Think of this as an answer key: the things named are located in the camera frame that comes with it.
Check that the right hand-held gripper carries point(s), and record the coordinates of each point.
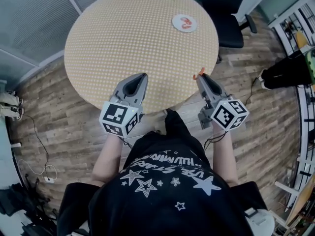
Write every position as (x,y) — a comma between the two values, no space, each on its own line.
(229,114)

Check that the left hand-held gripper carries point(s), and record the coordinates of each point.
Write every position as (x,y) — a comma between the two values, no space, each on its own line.
(115,114)

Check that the white round plate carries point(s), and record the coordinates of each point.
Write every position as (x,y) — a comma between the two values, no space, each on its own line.
(176,23)

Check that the person's right forearm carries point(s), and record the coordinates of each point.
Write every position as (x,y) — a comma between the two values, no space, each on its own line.
(225,156)

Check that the person's left forearm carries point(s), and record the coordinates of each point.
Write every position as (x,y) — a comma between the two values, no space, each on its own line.
(108,156)

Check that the round table checkered tablecloth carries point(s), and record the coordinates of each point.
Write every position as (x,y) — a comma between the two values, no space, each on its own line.
(135,45)

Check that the person's leg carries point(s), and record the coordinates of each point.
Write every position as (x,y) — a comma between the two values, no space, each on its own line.
(176,124)

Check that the black office chair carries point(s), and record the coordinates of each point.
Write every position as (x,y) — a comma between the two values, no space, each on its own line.
(229,33)

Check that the white metal rack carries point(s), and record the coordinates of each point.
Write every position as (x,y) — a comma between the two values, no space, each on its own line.
(275,21)

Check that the black and white railing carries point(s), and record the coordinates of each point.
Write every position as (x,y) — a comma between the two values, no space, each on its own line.
(305,136)

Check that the person's black star-print t-shirt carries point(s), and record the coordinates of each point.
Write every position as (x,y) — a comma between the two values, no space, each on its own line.
(160,205)

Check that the white power adapter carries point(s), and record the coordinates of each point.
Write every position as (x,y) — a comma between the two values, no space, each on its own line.
(49,180)

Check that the white power strip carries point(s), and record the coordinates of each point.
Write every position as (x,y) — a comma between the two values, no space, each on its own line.
(16,145)

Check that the gray waist pouch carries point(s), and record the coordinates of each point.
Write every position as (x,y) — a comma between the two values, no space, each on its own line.
(261,220)

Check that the wooden board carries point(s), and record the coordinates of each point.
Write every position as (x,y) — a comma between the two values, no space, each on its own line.
(304,200)

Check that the black tripod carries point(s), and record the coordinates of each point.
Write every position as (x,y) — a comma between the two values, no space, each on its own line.
(17,200)

